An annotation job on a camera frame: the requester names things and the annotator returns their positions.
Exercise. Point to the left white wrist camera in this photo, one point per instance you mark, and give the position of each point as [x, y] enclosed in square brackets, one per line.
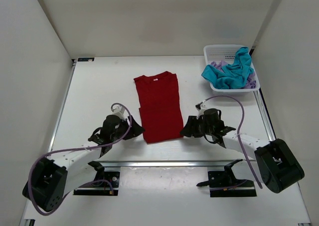
[119, 111]

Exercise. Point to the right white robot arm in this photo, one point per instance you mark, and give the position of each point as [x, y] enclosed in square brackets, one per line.
[276, 163]

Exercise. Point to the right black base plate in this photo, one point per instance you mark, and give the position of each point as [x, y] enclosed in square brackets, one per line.
[221, 186]

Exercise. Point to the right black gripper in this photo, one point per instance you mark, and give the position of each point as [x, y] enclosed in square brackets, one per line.
[195, 125]

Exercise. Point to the white plastic basket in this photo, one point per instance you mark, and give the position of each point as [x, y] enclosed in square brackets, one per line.
[221, 52]

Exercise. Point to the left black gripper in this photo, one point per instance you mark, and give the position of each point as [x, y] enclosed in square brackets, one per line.
[128, 128]

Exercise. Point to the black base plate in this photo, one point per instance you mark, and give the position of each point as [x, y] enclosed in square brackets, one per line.
[221, 186]
[105, 183]

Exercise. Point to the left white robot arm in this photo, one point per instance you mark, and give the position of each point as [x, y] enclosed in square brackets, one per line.
[51, 180]

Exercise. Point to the lavender t-shirt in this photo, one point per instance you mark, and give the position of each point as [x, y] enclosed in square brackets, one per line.
[223, 75]

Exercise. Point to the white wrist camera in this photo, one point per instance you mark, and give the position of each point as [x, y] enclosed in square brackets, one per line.
[119, 111]
[201, 108]

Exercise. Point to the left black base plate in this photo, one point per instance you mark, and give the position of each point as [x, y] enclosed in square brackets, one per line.
[105, 183]

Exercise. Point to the dark label sticker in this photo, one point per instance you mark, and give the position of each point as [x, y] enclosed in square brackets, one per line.
[85, 59]

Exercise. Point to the red t-shirt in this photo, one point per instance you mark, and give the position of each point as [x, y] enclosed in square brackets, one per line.
[159, 107]

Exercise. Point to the aluminium front rail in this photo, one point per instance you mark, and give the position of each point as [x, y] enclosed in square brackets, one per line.
[164, 163]

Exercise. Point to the teal t-shirt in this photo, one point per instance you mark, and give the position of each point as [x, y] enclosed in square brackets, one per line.
[231, 73]

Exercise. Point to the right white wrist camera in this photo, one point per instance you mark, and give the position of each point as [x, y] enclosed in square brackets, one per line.
[201, 108]

